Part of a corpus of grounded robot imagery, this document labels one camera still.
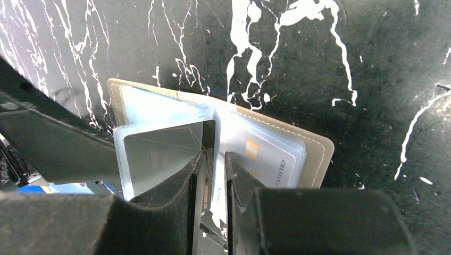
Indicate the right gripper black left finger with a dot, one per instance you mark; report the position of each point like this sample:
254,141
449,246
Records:
162,220

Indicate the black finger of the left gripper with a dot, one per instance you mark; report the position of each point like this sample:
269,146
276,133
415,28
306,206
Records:
59,145

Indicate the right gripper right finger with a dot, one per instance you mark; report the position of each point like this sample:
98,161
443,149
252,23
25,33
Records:
265,220

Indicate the grey card holder wallet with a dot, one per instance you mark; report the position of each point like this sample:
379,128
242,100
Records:
160,129

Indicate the silver card in sleeve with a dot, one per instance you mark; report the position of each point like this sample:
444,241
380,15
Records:
274,159

